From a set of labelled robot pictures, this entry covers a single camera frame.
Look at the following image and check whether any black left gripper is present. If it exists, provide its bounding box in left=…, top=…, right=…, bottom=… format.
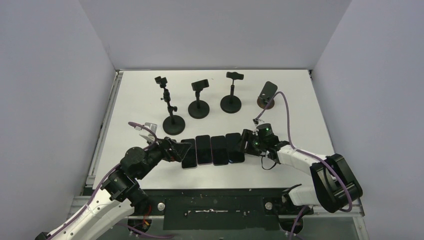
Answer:
left=136, top=135, right=192, bottom=180

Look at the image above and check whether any silver-edged black phone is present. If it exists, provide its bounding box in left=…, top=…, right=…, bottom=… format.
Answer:
left=181, top=138, right=198, bottom=169

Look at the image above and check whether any purple cased phone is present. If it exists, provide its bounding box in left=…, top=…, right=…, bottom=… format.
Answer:
left=195, top=135, right=213, bottom=165

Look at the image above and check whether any black bent-arm phone stand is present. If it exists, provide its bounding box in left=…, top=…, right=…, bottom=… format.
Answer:
left=154, top=76, right=186, bottom=136

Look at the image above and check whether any black round-base phone stand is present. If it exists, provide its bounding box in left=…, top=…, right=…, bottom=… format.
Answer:
left=220, top=71, right=244, bottom=114

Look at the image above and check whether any black ball-joint phone stand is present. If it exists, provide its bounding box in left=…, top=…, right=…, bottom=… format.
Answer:
left=188, top=79, right=210, bottom=119

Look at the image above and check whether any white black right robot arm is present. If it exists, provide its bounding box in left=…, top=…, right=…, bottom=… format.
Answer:
left=234, top=123, right=363, bottom=214

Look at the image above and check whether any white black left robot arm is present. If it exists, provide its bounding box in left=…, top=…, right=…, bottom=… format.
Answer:
left=36, top=137, right=192, bottom=240

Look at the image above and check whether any brown-base small phone stand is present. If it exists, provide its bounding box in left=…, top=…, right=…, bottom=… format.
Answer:
left=256, top=81, right=278, bottom=109

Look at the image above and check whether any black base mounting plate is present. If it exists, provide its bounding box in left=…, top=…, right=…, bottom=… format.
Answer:
left=125, top=187, right=301, bottom=231

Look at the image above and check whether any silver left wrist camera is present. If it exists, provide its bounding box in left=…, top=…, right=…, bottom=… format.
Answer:
left=138, top=122, right=158, bottom=144

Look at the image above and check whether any black thin cable loop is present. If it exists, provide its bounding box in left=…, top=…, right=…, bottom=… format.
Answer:
left=260, top=153, right=279, bottom=171

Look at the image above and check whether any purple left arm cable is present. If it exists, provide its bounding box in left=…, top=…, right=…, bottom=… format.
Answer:
left=46, top=121, right=160, bottom=240

